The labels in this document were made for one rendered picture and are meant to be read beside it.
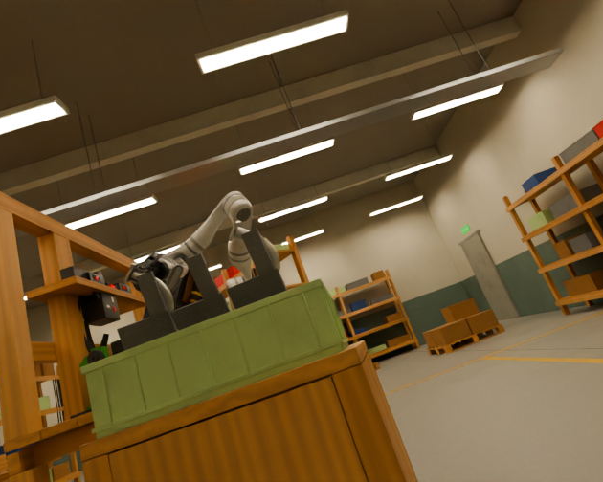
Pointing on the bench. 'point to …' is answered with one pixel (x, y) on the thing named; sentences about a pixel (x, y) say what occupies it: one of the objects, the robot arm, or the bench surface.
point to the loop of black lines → (89, 328)
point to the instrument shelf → (78, 286)
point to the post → (73, 349)
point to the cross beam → (41, 352)
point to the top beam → (33, 220)
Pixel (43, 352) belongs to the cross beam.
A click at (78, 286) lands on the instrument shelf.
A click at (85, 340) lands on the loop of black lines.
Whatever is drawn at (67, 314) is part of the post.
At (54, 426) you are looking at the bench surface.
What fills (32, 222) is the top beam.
